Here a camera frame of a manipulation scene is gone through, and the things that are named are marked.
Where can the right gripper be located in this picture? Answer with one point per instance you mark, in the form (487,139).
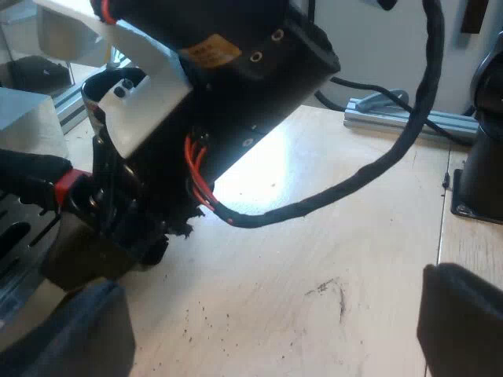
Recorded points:
(243,78)

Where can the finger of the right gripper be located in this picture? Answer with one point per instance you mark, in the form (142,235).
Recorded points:
(151,235)
(107,184)

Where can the white camera bracket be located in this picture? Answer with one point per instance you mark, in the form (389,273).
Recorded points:
(145,90)

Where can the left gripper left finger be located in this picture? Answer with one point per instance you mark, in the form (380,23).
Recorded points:
(78,337)

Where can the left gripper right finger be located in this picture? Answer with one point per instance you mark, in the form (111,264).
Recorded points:
(463,322)

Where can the black stand with base plate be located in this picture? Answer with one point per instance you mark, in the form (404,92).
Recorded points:
(485,173)

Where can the aluminium rail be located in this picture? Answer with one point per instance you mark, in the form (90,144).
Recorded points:
(452,123)
(72,106)

